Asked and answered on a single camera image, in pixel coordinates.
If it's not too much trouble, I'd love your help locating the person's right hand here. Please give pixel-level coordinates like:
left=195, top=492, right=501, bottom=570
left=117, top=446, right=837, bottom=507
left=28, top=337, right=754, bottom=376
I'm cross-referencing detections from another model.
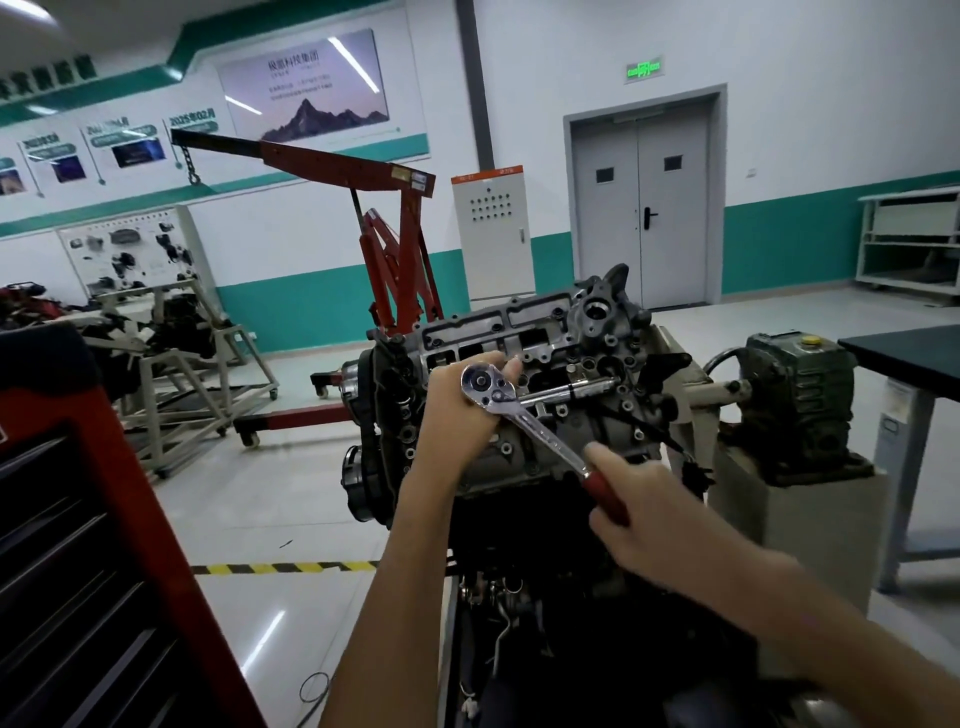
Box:
left=582, top=441, right=753, bottom=595

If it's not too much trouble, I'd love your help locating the grey car engine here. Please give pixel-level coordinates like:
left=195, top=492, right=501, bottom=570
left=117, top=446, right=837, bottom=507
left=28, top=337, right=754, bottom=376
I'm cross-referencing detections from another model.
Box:
left=339, top=263, right=715, bottom=528

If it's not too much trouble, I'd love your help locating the person's left forearm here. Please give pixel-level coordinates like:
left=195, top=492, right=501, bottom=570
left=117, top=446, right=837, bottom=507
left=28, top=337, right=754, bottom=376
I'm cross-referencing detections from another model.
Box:
left=318, top=471, right=465, bottom=728

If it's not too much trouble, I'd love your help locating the grey green gearbox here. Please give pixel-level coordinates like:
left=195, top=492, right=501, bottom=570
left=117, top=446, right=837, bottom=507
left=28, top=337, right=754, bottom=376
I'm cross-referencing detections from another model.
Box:
left=718, top=330, right=877, bottom=487

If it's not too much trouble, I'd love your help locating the white shelf rack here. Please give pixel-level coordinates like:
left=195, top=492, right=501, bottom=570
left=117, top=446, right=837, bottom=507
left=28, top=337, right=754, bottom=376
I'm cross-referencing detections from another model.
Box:
left=853, top=186, right=960, bottom=303

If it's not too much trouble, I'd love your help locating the red handled ratchet wrench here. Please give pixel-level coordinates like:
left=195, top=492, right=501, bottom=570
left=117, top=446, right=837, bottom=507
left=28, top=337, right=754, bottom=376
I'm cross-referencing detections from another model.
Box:
left=459, top=362, right=631, bottom=528

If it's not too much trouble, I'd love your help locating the person's left hand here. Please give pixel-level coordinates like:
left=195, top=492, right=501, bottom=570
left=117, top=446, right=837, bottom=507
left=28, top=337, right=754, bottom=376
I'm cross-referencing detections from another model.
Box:
left=409, top=350, right=525, bottom=490

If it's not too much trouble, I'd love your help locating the silver socket extension bar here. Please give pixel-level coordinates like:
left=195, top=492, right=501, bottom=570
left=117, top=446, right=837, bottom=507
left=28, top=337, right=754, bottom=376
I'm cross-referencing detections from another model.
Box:
left=516, top=376, right=622, bottom=411

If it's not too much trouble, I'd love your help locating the beige wheeled engine cart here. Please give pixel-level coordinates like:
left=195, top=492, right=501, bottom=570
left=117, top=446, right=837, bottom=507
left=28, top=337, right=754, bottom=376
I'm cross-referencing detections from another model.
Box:
left=81, top=276, right=281, bottom=481

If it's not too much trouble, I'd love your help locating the red tool cabinet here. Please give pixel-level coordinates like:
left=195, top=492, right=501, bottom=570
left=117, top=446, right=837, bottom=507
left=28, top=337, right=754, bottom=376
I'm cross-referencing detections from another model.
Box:
left=0, top=322, right=268, bottom=728

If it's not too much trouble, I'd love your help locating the beige engine stand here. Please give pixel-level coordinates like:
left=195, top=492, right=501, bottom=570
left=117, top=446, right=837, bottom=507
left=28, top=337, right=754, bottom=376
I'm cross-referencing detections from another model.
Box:
left=666, top=325, right=891, bottom=625

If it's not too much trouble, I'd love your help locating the beige electrical cabinet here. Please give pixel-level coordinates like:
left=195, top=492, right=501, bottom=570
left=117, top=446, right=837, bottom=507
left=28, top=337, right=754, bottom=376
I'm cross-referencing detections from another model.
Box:
left=450, top=165, right=538, bottom=303

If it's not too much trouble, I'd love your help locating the person's right forearm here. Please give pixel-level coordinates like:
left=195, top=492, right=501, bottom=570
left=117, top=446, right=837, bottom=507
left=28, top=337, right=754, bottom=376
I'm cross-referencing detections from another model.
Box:
left=708, top=547, right=960, bottom=728

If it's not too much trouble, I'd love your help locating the red engine hoist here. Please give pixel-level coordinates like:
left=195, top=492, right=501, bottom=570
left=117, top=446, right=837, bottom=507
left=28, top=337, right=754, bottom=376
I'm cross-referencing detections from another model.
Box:
left=169, top=126, right=445, bottom=451

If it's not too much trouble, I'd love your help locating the yellow black floor tape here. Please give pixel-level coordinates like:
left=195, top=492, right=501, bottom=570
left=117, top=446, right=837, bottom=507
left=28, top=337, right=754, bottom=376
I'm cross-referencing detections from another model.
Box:
left=190, top=560, right=378, bottom=577

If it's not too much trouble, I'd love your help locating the white parts display board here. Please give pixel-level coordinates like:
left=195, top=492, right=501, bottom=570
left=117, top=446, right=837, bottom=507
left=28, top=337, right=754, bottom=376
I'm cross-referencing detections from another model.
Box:
left=57, top=207, right=202, bottom=300

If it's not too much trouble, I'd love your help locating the grey wall duct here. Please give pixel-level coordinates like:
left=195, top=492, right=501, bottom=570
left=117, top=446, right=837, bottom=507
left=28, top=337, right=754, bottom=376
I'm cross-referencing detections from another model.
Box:
left=453, top=0, right=497, bottom=172

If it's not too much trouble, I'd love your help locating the dark engine on cart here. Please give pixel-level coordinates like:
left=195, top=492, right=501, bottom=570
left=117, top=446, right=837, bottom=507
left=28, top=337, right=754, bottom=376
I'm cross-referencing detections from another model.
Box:
left=146, top=294, right=220, bottom=361

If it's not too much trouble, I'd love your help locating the black floor cable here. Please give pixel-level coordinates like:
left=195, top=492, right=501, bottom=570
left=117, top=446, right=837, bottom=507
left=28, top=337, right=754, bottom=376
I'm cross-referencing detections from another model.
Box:
left=295, top=670, right=333, bottom=728

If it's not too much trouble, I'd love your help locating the mountain wall poster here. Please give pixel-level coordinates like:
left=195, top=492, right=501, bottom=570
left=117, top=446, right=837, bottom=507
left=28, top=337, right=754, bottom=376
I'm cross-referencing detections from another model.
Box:
left=216, top=27, right=392, bottom=145

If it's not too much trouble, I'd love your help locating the grey double door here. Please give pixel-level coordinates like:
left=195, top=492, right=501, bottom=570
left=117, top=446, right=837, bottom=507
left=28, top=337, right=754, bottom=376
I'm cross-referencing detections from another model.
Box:
left=562, top=84, right=729, bottom=312

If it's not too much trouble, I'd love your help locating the black top table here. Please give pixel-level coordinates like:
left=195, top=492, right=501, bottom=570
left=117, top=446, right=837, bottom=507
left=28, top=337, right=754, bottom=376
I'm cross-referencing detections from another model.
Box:
left=837, top=324, right=960, bottom=595

